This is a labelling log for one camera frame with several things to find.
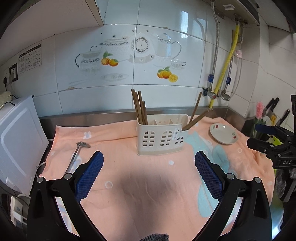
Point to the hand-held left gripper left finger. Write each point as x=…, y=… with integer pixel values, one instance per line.
x=91, y=170

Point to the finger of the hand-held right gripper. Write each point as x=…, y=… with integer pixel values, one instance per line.
x=263, y=128
x=257, y=143

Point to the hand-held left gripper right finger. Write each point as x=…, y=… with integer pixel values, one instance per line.
x=208, y=172

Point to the cream plastic utensil holder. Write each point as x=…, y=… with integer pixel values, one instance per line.
x=161, y=136

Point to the green glass jar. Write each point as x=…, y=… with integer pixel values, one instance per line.
x=257, y=135

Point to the green plastic basket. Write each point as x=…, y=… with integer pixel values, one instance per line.
x=276, y=140

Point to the pink bottle brush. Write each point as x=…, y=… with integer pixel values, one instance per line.
x=259, y=110

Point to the long metal spoon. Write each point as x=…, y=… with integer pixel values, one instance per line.
x=75, y=156

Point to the small cherry print plate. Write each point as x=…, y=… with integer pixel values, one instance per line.
x=223, y=134

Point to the peach printed towel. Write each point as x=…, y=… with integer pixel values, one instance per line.
x=138, y=176

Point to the metal water valve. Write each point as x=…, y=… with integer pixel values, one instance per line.
x=209, y=93
x=225, y=96

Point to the white microwave oven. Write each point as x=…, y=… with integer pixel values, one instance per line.
x=20, y=139

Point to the white power strip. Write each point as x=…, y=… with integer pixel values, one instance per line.
x=19, y=210

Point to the wall water heater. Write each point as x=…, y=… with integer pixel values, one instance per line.
x=235, y=11

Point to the black wall switch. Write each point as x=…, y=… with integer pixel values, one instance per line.
x=13, y=72

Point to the wall notice stickers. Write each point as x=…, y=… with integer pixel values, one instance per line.
x=30, y=59

